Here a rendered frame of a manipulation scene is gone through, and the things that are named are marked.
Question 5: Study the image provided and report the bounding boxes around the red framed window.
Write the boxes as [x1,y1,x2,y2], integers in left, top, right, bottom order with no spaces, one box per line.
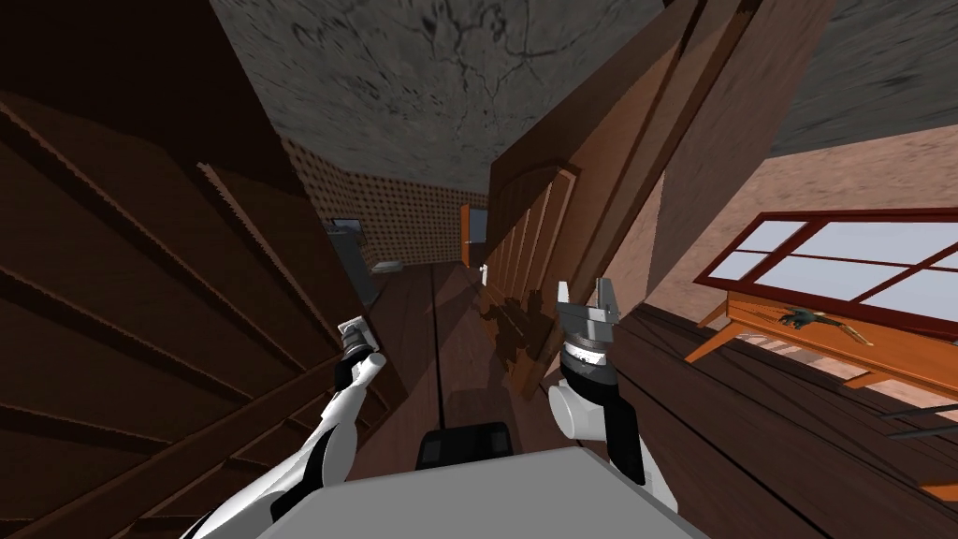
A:
[691,208,958,343]

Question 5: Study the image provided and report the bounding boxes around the orange door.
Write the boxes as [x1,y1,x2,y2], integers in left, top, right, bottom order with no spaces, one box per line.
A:
[459,202,490,270]

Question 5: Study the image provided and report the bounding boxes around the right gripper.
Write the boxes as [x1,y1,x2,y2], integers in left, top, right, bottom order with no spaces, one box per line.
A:
[557,276,623,347]

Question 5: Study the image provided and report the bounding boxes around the orange wooden desk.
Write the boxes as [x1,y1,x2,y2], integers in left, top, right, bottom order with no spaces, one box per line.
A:
[684,290,958,401]

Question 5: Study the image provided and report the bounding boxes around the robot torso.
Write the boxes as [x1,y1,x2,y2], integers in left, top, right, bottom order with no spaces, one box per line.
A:
[253,421,714,539]

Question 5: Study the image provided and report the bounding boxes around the dark grey cabinet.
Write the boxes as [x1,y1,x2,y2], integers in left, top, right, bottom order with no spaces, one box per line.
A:
[326,216,382,308]

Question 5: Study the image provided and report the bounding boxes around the brown panelled door leaf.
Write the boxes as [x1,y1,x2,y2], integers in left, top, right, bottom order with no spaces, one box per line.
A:
[478,166,582,400]

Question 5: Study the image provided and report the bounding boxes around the dark brown wooden shelf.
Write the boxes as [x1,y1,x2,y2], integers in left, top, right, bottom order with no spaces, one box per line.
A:
[0,89,409,539]

